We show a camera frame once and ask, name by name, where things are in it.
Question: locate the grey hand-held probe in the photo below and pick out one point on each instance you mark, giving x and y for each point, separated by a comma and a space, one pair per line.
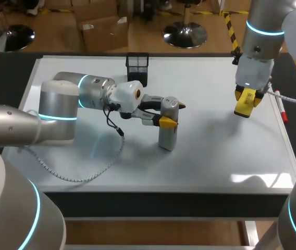
168, 138

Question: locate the large whiteboard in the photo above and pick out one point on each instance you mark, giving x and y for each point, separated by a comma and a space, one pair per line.
202, 145

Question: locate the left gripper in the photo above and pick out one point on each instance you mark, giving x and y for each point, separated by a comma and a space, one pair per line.
125, 95

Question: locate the red marker pen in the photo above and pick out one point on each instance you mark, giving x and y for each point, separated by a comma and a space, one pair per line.
281, 106

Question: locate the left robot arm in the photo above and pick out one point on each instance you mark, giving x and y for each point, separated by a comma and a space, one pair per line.
56, 112

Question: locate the black mesh cup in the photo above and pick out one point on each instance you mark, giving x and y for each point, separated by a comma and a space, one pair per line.
137, 69

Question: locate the yellow eraser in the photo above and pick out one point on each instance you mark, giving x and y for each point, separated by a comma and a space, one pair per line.
246, 104

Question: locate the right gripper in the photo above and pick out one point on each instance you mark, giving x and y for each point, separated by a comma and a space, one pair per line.
253, 71

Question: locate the chrome round stand base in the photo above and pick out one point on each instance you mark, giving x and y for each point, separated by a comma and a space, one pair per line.
11, 37
185, 34

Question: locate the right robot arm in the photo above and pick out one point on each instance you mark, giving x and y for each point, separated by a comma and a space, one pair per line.
262, 26

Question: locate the brown cardboard box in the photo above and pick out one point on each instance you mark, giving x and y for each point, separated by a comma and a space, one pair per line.
105, 34

